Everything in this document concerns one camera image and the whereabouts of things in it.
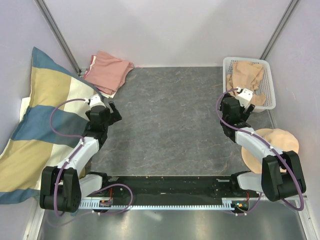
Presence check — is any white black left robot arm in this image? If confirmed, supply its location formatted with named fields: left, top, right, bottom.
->
left=39, top=94, right=122, bottom=216

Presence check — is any folded pink t shirt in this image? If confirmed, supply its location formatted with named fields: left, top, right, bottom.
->
left=85, top=51, right=134, bottom=95

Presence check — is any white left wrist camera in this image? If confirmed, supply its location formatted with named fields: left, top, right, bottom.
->
left=84, top=94, right=106, bottom=109

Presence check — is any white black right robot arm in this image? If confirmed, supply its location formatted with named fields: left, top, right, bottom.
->
left=216, top=93, right=306, bottom=202

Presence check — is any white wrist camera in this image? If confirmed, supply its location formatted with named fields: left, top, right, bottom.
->
left=235, top=87, right=254, bottom=109
left=84, top=94, right=106, bottom=109

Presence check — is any aluminium frame post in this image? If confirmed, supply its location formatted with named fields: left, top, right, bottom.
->
left=34, top=0, right=82, bottom=76
left=259, top=0, right=301, bottom=60

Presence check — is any right aluminium frame post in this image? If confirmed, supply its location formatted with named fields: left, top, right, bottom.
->
left=259, top=0, right=301, bottom=60

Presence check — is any grey slotted cable duct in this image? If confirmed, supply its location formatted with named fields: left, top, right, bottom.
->
left=78, top=198, right=248, bottom=211

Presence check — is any left aluminium frame post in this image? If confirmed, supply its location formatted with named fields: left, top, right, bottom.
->
left=34, top=0, right=82, bottom=76

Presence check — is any white plastic basket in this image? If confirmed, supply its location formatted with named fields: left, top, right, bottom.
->
left=222, top=56, right=276, bottom=113

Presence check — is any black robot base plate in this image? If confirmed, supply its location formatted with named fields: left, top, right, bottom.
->
left=90, top=175, right=258, bottom=206

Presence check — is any beige t shirt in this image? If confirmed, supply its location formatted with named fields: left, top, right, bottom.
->
left=226, top=61, right=264, bottom=92

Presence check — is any blue yellow striped pillow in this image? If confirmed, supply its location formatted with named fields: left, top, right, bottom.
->
left=0, top=47, right=99, bottom=205

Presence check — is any beige bucket hat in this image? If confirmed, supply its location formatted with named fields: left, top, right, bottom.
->
left=241, top=128, right=299, bottom=174

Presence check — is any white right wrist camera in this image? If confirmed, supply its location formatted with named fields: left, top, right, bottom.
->
left=235, top=87, right=254, bottom=109

